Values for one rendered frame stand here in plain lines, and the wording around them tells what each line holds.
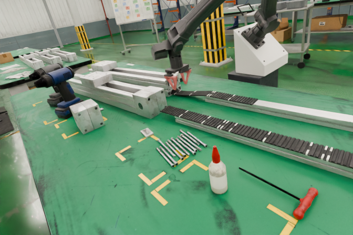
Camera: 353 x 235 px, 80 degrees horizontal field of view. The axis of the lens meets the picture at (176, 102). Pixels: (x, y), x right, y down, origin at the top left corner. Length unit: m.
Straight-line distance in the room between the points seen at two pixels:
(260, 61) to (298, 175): 0.69
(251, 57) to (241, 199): 0.80
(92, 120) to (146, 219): 0.50
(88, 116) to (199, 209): 0.57
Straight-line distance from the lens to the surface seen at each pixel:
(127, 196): 0.56
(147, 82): 1.11
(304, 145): 0.61
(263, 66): 1.14
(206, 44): 4.30
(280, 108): 0.78
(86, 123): 0.89
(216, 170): 0.47
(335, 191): 0.56
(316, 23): 5.59
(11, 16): 15.91
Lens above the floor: 1.17
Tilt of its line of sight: 24 degrees down
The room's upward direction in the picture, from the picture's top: 10 degrees counter-clockwise
